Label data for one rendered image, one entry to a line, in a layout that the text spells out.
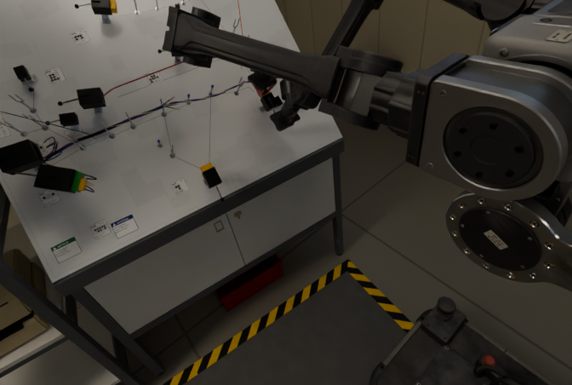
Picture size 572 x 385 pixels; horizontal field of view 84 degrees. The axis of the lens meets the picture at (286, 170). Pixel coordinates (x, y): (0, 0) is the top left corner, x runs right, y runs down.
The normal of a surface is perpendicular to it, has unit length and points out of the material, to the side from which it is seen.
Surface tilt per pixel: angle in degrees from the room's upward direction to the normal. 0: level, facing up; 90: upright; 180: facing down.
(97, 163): 50
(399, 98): 56
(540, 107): 26
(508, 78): 0
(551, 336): 0
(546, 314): 0
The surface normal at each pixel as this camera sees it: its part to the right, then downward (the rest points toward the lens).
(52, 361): -0.14, -0.77
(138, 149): 0.31, -0.15
